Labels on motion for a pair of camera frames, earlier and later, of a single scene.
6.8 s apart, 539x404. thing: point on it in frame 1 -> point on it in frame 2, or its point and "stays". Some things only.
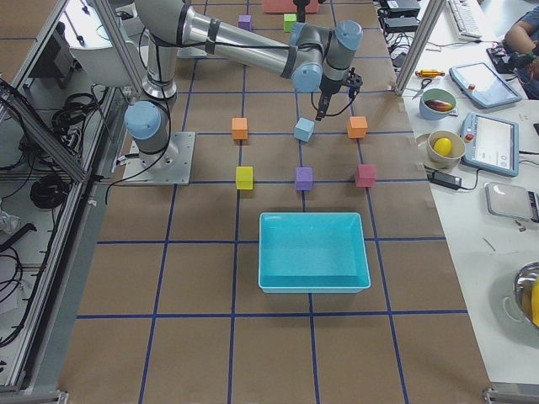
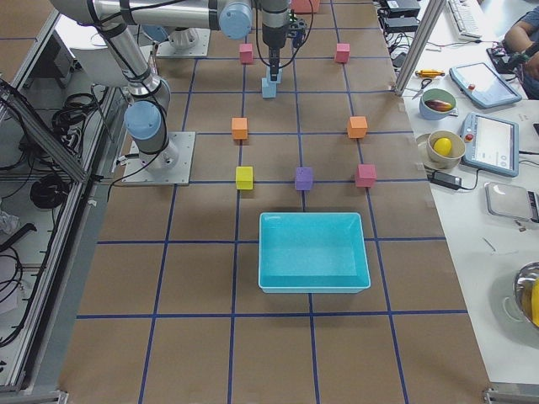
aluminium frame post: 432,14 stays
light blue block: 304,129 -> 269,89
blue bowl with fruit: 436,103 stays
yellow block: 244,178 stays
